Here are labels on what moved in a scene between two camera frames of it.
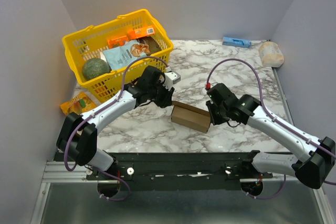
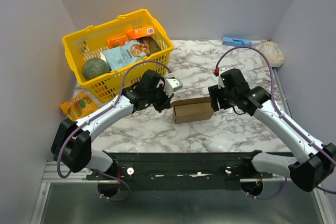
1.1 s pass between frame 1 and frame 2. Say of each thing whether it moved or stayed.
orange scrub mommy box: stayed
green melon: stayed
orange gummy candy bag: stayed
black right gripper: moved
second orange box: stayed
